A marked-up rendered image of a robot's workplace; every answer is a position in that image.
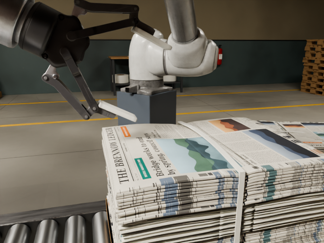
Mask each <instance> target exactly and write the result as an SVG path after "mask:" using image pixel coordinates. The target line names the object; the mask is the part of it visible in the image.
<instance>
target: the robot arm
mask: <svg viewBox="0 0 324 243"><path fill-rule="evenodd" d="M164 3H165V7H166V12H167V16H168V20H169V24H170V29H171V34H170V36H169V38H168V39H164V38H163V34H162V33H161V32H160V31H158V30H157V29H154V28H152V27H150V26H148V25H146V24H145V23H143V22H141V21H140V20H139V19H138V11H139V7H138V6H137V5H133V4H111V3H90V2H87V1H85V0H74V7H73V11H72V14H71V15H65V14H63V13H61V12H59V11H57V10H55V9H53V8H51V7H49V6H47V5H45V4H44V3H42V2H40V1H39V2H36V3H35V0H0V44H2V45H5V46H7V47H8V48H14V47H15V46H16V45H17V44H18V45H19V47H20V48H21V49H23V50H25V51H27V52H29V53H32V54H34V55H36V56H38V57H41V58H43V59H45V60H46V61H48V62H49V63H50V66H49V67H48V69H47V71H46V73H45V74H43V75H42V80H43V81H44V82H46V83H48V84H50V85H51V86H53V87H54V88H55V89H56V90H57V91H58V92H59V93H60V94H61V95H62V96H63V97H64V98H65V99H66V100H67V101H68V102H69V103H70V105H71V106H72V107H73V108H74V109H75V110H76V111H77V112H78V113H79V114H80V115H81V116H82V118H83V119H84V120H88V119H89V118H90V117H91V116H92V115H93V114H94V113H99V114H101V115H104V116H106V117H109V118H111V119H114V118H115V116H116V115H119V116H122V117H124V118H126V119H129V120H131V121H134V122H136V121H137V117H136V116H135V115H134V114H132V113H130V112H128V111H125V110H123V109H121V108H118V107H116V106H114V105H111V104H109V103H107V102H104V101H102V100H99V101H98V104H97V103H96V101H95V99H94V97H93V95H92V93H91V91H90V89H89V87H88V85H87V83H86V81H85V79H84V77H83V75H82V73H81V71H80V69H79V67H78V65H77V64H79V63H80V62H81V61H82V60H83V58H84V53H85V51H86V50H87V48H88V47H89V44H90V39H89V36H93V35H97V34H101V33H106V32H110V31H114V30H118V29H122V28H126V27H133V28H132V29H131V31H132V32H133V33H135V34H134V35H133V37H132V40H131V43H130V48H129V72H130V86H127V87H123V88H121V92H126V93H135V94H142V95H154V94H158V93H163V92H167V91H172V90H173V88H172V87H169V86H165V85H164V83H163V77H164V76H167V75H171V76H180V77H198V76H203V75H206V74H209V73H211V72H213V70H215V69H216V67H217V59H218V51H219V49H218V47H217V45H216V44H215V43H214V42H213V41H212V40H209V39H207V37H206V36H205V34H204V32H203V31H202V30H201V29H200V28H198V27H197V23H196V15H195V8H194V0H164ZM87 12H90V13H108V14H129V19H125V20H121V21H117V22H112V23H108V24H104V25H99V26H95V27H90V28H85V29H84V27H83V26H82V24H81V22H80V20H79V19H78V17H79V16H80V15H86V14H87ZM67 66H68V68H69V70H70V72H71V73H72V75H73V77H74V79H75V80H76V82H77V84H78V86H79V88H80V90H81V92H82V94H83V96H84V97H85V99H86V101H87V103H88V105H89V107H88V108H86V107H85V106H84V105H83V104H82V102H81V101H80V100H79V99H78V98H77V97H76V96H75V95H74V94H73V93H72V91H71V90H69V88H68V87H67V86H66V85H65V84H64V83H63V82H62V81H61V80H60V79H59V74H58V73H57V71H56V68H61V67H67Z"/></svg>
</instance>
